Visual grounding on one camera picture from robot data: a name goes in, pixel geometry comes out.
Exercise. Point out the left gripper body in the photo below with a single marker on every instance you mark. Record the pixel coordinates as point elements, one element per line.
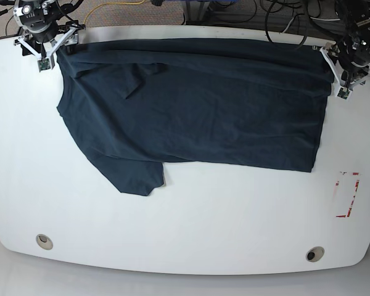
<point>349,64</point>

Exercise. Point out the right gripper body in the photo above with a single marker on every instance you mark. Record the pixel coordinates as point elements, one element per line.
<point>46,44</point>

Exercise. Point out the dark navy t-shirt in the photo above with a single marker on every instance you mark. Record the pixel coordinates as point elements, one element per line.
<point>133,105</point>

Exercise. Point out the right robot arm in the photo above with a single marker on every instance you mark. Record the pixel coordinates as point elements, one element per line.
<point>46,26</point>

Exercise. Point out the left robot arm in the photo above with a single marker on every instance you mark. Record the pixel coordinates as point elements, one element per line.
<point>355,16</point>

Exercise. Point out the red tape rectangle marking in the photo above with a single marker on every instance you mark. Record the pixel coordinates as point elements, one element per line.
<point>345,191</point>

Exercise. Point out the right table grommet hole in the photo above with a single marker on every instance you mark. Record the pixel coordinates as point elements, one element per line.
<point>315,254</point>

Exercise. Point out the table grommet hole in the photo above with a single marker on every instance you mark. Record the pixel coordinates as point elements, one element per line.
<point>315,254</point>
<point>44,242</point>

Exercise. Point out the left table grommet hole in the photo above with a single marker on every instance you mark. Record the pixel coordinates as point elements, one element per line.
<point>44,242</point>

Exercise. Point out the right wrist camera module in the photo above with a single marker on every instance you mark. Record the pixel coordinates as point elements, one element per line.
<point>46,64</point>

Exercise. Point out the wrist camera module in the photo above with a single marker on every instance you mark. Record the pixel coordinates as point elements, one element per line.
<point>343,93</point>
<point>46,64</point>

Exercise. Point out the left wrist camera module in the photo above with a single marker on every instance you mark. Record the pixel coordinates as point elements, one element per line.
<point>343,93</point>

